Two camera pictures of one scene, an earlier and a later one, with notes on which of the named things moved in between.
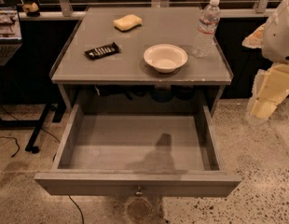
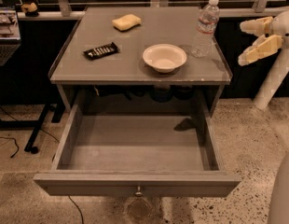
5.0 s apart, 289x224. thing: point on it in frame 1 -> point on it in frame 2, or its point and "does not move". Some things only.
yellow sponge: [127, 22] does not move
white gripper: [279, 37] -> [284, 28]
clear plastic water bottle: [208, 23] does not move
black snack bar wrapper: [103, 51] does not move
